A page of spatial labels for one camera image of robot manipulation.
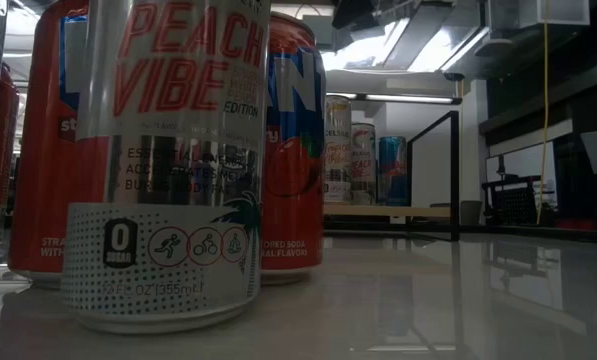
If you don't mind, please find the ceiling light tube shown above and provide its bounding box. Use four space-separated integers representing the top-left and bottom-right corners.
325 91 463 106

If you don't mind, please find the Celsius Peach Vibe can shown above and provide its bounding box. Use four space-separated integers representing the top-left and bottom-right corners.
60 0 272 335
350 122 378 206

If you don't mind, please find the blue silver Red Bull can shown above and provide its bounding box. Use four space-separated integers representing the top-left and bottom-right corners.
376 135 408 207

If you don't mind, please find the grey plastic bin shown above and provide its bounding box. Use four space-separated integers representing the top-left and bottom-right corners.
460 199 485 227

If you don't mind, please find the Celsius Tropical Vibe can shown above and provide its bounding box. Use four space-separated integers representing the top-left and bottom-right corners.
324 94 353 205

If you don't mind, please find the black wire mesh cart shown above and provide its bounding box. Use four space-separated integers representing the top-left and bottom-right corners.
480 172 559 227

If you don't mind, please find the red Fanta strawberry can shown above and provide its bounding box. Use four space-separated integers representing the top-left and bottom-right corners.
7 0 93 291
0 62 20 249
260 10 328 287

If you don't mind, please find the red flat object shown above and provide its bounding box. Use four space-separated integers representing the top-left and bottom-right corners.
552 218 597 231

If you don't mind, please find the black metal shelf frame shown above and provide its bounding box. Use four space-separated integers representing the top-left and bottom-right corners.
405 109 462 243

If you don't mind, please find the yellow hanging extension cable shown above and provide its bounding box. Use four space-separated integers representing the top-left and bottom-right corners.
535 0 552 226

